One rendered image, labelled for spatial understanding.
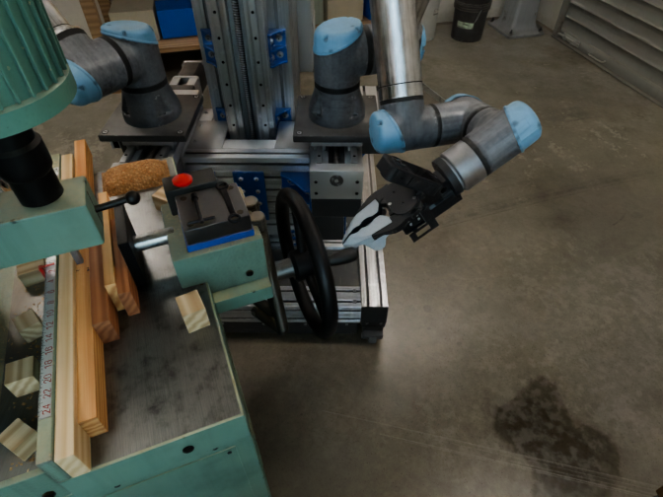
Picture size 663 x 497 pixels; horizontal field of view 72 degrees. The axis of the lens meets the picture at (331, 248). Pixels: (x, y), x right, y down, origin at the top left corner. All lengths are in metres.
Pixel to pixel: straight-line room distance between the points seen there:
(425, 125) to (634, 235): 1.80
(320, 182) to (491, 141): 0.52
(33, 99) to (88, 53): 0.66
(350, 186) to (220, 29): 0.50
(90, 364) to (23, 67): 0.34
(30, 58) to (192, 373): 0.39
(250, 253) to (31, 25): 0.38
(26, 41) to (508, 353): 1.64
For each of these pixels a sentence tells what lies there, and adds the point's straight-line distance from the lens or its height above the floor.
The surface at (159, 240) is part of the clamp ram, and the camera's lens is 0.74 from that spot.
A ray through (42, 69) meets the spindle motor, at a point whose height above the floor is 1.24.
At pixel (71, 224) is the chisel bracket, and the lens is 0.67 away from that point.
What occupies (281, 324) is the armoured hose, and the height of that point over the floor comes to 0.67.
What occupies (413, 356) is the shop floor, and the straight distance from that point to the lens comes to 1.71.
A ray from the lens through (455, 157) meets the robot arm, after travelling 0.76.
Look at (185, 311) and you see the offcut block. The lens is 0.65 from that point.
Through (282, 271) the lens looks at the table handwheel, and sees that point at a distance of 0.83.
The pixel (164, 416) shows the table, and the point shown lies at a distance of 0.63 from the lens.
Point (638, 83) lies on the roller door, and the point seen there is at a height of 0.04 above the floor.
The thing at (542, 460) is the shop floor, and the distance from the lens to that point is 1.66.
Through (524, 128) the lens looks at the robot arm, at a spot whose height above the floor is 1.07.
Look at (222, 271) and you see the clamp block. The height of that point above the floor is 0.91.
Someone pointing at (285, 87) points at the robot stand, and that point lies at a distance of 1.40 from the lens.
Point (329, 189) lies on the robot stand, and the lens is 1.18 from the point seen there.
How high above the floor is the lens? 1.44
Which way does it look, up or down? 45 degrees down
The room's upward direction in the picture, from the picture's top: straight up
